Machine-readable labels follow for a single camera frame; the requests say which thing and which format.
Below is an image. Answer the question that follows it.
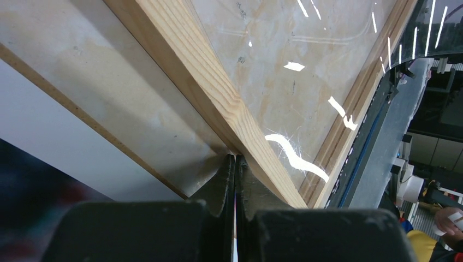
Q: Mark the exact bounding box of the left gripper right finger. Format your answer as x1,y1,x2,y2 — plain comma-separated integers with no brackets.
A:
235,155,293,261

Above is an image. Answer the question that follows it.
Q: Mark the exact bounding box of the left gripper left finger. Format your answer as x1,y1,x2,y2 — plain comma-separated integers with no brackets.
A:
189,154,235,261

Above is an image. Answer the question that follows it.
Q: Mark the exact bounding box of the wooden picture frame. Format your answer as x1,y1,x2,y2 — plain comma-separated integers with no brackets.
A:
106,1,417,208

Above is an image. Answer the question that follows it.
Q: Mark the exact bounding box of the printed photo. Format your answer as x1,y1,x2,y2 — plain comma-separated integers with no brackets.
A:
1,46,179,261

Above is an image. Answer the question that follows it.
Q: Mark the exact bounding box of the transparent plastic sheet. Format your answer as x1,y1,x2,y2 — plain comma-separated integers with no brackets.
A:
187,1,462,186

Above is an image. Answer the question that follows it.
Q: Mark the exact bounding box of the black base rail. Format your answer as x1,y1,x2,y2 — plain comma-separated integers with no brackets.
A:
326,58,433,209

